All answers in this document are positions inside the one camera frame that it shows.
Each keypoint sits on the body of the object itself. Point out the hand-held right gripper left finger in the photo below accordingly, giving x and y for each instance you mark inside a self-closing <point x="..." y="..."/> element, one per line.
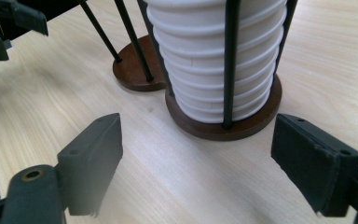
<point x="90" y="161"/>

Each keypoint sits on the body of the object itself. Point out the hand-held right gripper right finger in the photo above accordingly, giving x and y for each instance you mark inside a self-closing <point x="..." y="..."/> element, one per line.
<point x="317" y="168"/>

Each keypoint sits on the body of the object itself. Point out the stack of white paper cups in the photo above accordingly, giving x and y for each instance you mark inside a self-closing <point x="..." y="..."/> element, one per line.
<point x="195" y="62"/>

